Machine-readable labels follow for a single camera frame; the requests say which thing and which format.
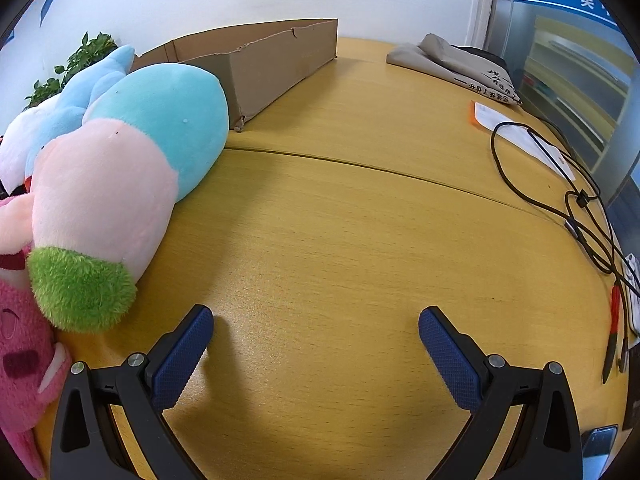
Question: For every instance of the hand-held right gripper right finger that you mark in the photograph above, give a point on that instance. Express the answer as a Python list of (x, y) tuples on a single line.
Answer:
[(450, 360)]

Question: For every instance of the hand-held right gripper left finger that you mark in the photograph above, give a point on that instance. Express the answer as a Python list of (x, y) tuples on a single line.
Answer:
[(182, 355)]

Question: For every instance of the pink bear plush toy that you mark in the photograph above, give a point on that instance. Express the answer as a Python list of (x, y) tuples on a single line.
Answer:
[(20, 360)]

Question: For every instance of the teal pink green plush toy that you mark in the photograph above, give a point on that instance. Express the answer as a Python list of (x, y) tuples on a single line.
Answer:
[(125, 185)]

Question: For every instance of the white plush toy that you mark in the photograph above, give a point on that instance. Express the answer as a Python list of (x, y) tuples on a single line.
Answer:
[(20, 145)]

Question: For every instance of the light blue plush toy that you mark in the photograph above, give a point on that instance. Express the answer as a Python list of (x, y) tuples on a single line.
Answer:
[(80, 95)]

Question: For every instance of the brown cardboard box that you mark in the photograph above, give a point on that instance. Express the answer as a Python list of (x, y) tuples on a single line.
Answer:
[(270, 75)]

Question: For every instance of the dark smartphone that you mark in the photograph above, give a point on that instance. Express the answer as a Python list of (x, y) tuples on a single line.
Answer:
[(597, 442)]

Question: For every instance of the red black test probe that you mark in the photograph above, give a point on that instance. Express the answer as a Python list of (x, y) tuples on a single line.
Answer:
[(614, 315)]

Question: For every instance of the white paper with orange edge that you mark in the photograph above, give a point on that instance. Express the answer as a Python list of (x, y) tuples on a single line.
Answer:
[(500, 120)]

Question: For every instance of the grey cloth bag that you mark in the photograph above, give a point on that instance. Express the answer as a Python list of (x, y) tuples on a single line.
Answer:
[(440, 60)]

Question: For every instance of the green potted plant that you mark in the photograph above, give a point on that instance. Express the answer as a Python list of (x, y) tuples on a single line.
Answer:
[(85, 55)]

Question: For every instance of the glass door with blue band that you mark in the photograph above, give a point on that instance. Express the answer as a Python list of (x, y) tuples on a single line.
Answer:
[(565, 60)]

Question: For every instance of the small blue wall poster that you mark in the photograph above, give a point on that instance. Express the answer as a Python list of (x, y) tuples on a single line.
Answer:
[(9, 34)]

